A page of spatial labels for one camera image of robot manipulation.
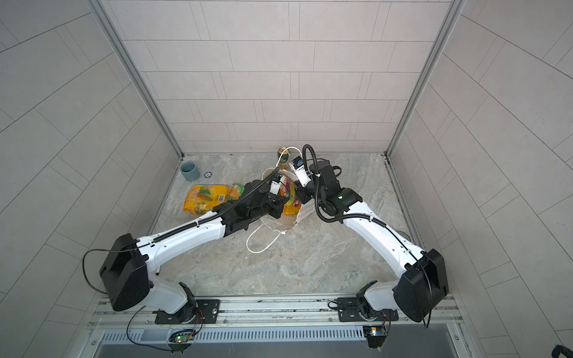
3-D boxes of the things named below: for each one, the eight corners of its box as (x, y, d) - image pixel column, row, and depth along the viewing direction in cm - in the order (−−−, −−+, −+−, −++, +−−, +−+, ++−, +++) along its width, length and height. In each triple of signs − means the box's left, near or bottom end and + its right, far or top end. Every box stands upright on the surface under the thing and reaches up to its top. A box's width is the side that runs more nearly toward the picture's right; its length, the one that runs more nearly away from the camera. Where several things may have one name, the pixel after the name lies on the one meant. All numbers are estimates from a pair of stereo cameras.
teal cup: (183, 180, 108) (178, 172, 103) (187, 170, 112) (183, 162, 107) (197, 181, 108) (193, 172, 103) (201, 170, 112) (197, 162, 107)
